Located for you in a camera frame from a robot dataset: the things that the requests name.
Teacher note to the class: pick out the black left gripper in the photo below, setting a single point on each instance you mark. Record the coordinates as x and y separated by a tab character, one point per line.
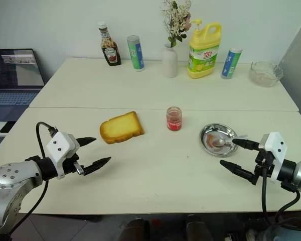
71	162

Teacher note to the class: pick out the small glass jam jar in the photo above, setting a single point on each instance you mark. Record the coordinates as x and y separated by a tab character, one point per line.
173	121

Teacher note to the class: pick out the yellow toast bread slice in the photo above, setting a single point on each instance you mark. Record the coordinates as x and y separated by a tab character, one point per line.
121	128

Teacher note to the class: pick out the dried flower bouquet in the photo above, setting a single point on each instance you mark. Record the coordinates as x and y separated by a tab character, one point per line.
174	27

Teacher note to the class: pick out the open grey laptop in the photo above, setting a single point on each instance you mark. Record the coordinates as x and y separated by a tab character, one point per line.
15	67

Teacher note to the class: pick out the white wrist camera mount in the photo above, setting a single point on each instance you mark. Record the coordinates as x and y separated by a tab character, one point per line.
59	145
276	148

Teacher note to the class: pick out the round steel plate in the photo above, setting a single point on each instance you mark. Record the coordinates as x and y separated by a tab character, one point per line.
208	148

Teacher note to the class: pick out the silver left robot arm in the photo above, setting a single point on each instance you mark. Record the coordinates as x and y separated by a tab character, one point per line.
12	173

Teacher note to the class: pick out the white ceramic vase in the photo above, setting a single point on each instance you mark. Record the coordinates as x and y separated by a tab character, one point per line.
169	62

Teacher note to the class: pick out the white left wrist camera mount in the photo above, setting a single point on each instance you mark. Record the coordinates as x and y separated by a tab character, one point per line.
59	145

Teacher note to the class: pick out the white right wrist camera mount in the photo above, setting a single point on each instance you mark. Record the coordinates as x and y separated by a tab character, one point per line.
276	148

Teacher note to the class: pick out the small metal spoon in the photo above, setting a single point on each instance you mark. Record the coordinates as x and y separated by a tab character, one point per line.
219	143

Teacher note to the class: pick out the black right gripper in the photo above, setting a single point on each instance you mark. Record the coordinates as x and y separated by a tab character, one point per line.
263	163

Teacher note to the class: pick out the green-blue cylindrical can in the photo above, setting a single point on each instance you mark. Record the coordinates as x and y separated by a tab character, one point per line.
136	55

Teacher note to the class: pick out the blue-green tilted can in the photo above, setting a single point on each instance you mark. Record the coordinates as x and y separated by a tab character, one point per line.
230	64

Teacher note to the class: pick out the clear glass bowl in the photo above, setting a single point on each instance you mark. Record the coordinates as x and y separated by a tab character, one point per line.
266	75

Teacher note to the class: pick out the yellow detergent pump bottle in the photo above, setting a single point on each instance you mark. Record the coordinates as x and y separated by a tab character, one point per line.
202	57

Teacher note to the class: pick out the brown ketchup bottle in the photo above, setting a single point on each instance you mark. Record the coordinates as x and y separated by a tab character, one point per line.
111	54

